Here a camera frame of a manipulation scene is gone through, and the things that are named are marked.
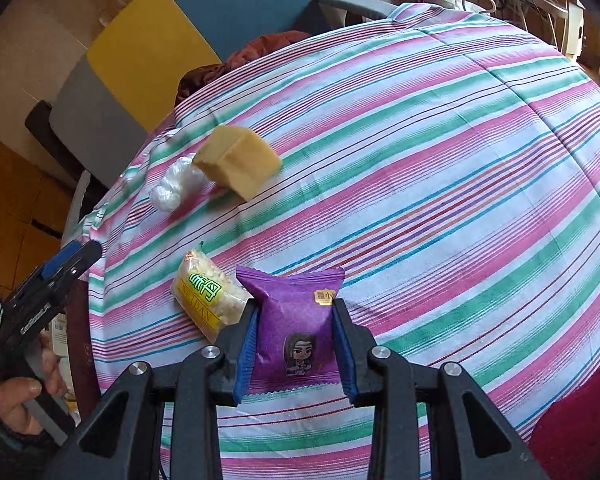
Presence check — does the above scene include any clear yellow-label snack packet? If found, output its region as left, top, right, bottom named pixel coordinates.
left=170, top=242, right=251, bottom=346

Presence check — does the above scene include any crumpled clear plastic wrap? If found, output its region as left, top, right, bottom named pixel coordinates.
left=149, top=156, right=206, bottom=211

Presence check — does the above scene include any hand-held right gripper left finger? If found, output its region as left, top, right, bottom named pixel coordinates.
left=42, top=299, right=259, bottom=480

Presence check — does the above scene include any person's left hand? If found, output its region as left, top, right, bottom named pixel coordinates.
left=0, top=332, right=69, bottom=436

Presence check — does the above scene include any yellow-brown sponge block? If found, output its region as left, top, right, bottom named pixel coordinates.
left=192, top=125, right=284, bottom=202

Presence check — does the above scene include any purple snack packet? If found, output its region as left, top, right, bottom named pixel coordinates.
left=236, top=265, right=346, bottom=397

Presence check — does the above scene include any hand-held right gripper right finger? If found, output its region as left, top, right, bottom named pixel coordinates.
left=332, top=298, right=551, bottom=480

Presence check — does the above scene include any white cabinet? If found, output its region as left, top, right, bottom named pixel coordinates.
left=566, top=0, right=587, bottom=58

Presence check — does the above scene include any white barcode carton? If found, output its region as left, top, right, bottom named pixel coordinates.
left=50, top=312, right=73, bottom=361

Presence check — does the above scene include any striped tablecloth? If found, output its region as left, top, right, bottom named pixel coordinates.
left=62, top=2, right=600, bottom=480

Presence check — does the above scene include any blue yellow grey chair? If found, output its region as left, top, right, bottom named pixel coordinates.
left=25, top=0, right=396, bottom=201

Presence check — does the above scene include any dark red cloth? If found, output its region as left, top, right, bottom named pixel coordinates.
left=175, top=30, right=311, bottom=111

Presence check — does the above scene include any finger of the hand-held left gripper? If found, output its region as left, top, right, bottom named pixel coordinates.
left=40, top=240, right=103, bottom=282

